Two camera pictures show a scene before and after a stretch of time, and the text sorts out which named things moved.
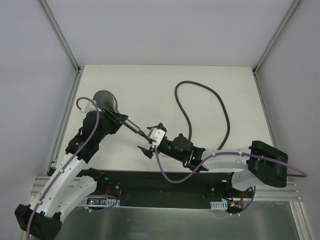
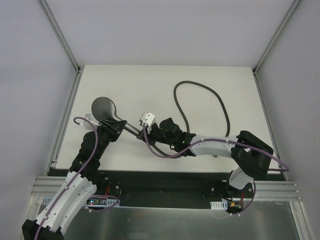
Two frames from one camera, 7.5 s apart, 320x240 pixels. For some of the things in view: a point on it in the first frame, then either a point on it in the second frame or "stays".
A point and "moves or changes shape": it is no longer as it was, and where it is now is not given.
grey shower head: (105, 99) moves or changes shape
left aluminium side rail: (64, 121) stays
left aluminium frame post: (60, 35) stays
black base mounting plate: (169, 189) stays
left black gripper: (114, 116) -> (110, 128)
